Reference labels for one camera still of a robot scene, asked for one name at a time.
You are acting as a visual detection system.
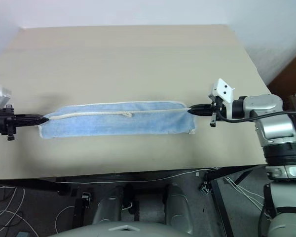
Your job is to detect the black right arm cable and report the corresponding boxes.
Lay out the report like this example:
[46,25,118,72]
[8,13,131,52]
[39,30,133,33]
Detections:
[216,111,296,123]

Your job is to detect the white looped floor cable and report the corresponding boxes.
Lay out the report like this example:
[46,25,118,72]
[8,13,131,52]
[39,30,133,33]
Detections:
[54,206,76,234]

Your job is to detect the white floor cable bundle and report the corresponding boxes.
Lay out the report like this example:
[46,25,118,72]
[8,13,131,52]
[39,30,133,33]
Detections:
[0,184,41,237]

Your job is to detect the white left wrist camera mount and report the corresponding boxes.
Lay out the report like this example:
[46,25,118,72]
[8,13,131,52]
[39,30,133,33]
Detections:
[0,83,13,137]

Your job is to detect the light blue towel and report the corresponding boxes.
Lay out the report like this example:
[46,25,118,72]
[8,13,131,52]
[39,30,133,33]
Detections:
[38,100,197,138]

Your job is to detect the grey robot torso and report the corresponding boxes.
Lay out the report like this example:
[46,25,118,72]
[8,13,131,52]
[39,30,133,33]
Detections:
[48,219,189,237]

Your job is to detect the brown wooden cabinet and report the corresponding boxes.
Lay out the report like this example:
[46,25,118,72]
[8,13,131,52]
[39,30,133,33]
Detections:
[267,43,296,99]

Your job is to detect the black table leg frame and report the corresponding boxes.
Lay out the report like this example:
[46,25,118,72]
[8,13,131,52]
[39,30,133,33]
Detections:
[199,164,266,237]

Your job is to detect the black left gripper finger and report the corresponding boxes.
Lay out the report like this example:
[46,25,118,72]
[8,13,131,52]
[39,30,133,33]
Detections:
[14,113,50,121]
[14,119,50,127]

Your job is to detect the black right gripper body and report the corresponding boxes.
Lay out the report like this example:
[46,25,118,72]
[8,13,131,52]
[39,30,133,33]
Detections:
[208,97,225,128]

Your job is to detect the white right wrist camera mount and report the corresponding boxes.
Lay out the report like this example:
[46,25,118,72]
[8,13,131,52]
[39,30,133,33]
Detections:
[207,78,235,110]

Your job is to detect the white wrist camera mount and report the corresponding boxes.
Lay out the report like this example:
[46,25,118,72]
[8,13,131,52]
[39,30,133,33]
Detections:
[207,78,235,110]
[0,83,13,137]

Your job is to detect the grey robot leg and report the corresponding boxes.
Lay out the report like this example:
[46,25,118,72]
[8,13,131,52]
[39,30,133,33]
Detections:
[92,185,126,226]
[163,183,194,234]

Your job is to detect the grey robot right leg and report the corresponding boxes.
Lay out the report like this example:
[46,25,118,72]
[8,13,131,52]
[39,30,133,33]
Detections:
[163,183,194,234]

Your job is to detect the black floor bracket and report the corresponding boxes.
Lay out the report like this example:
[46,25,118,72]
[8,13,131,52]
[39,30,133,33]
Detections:
[74,189,94,226]

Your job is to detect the grey robot left leg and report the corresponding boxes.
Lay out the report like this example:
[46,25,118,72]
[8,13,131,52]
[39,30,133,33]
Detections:
[92,185,126,226]

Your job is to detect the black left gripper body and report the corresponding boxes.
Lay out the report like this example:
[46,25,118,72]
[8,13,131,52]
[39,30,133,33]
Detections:
[0,104,17,141]

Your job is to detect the thin white floor cables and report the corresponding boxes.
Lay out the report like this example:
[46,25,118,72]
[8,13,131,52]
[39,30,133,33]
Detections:
[222,175,265,211]

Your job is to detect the long white cable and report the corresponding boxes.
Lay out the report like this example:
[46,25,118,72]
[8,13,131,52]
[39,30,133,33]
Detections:
[56,167,222,185]

